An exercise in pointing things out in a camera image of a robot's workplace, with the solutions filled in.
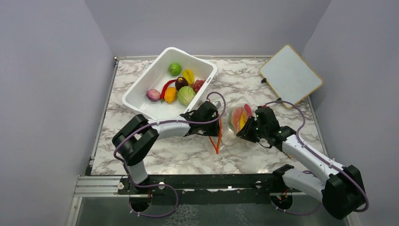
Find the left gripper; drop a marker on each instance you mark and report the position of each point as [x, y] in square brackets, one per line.
[215, 132]

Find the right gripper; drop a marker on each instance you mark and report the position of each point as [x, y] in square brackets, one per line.
[245, 133]

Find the clear zip top bag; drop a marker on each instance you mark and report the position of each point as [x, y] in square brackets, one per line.
[227, 137]

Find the orange fake fruit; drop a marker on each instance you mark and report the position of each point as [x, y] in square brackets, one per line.
[170, 95]

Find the white plastic bin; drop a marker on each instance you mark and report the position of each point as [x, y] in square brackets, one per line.
[173, 84]

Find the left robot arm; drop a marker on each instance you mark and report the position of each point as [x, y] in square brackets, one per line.
[136, 138]

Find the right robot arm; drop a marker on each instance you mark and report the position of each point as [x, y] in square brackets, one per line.
[340, 189]

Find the red chili in bag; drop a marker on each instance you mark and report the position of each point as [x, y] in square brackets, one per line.
[248, 110]

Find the green cabbage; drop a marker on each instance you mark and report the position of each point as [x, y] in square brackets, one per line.
[185, 95]

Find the red grapes bunch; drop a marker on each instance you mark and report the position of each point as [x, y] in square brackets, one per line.
[196, 86]

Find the dark purple fruit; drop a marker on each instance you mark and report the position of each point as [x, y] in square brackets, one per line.
[180, 82]

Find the yellow bell pepper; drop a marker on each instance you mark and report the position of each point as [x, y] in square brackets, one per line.
[189, 76]

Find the red chili pepper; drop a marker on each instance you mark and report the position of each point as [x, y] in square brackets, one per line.
[165, 88]

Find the purple onion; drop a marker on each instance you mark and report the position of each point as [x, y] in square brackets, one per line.
[153, 95]

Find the small green lime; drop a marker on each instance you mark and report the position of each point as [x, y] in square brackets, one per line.
[174, 69]

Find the white board wooden frame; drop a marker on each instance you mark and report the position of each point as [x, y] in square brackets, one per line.
[290, 76]

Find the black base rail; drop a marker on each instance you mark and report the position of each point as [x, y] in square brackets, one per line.
[189, 189]

